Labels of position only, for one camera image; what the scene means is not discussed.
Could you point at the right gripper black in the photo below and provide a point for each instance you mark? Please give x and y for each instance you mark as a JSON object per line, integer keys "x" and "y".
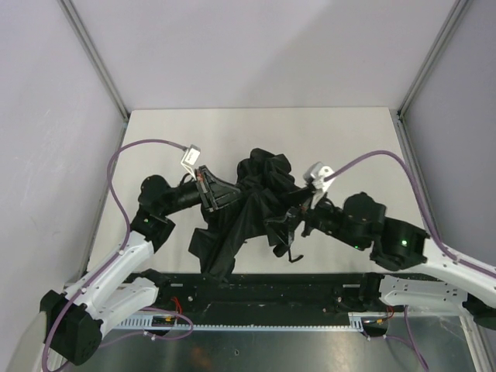
{"x": 298, "y": 216}

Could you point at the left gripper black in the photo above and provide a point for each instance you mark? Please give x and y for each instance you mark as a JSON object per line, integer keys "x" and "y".
{"x": 206, "y": 189}

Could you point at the black folding umbrella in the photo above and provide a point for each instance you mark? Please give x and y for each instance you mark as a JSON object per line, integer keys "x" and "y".
{"x": 265, "y": 181}

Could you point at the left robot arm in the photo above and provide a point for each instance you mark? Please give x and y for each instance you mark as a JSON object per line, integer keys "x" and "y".
{"x": 79, "y": 318}

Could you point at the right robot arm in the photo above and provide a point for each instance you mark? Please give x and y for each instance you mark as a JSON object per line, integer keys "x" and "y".
{"x": 396, "y": 245}

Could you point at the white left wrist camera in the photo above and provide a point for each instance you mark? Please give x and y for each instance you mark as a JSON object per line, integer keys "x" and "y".
{"x": 189, "y": 159}

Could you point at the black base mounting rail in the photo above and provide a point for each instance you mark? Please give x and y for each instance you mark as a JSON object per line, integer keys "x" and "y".
{"x": 271, "y": 299}

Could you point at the right aluminium frame post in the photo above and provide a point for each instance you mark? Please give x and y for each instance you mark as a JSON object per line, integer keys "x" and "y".
{"x": 439, "y": 45}

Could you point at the aluminium frame post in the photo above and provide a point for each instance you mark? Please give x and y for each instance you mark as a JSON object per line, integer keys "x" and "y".
{"x": 439, "y": 45}
{"x": 87, "y": 43}

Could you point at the grey slotted cable duct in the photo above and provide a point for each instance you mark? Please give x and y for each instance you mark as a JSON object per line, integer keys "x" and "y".
{"x": 353, "y": 322}

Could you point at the left aluminium frame post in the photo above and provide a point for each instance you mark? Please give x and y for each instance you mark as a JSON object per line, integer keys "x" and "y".
{"x": 87, "y": 43}

